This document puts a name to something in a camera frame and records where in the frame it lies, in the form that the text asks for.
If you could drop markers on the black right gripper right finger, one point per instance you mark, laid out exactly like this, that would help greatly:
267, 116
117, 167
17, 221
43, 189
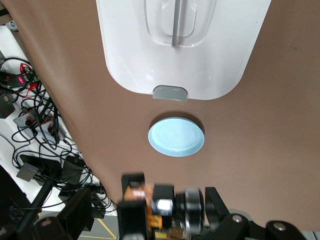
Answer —
217, 210

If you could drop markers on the black metal pole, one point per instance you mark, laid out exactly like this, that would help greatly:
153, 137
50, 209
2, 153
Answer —
37, 200

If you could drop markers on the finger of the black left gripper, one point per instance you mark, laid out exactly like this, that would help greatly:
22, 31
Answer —
131, 220
132, 180

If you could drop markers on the light blue round plate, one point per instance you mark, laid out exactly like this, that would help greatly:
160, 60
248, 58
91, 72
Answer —
176, 137

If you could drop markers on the white lidded storage box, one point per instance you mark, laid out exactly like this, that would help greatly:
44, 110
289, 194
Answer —
175, 70

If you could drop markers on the module with red display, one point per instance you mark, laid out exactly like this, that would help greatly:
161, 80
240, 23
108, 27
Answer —
20, 80

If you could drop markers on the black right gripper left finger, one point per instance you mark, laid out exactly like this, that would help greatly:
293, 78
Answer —
80, 210

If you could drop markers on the silver table edge bracket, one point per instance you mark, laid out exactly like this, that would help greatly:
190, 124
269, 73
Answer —
11, 25

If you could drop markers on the grey box latch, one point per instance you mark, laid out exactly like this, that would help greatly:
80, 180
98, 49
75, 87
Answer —
170, 93

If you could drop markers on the grey metal box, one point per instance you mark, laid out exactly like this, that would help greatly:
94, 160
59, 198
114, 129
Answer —
5, 105
27, 172

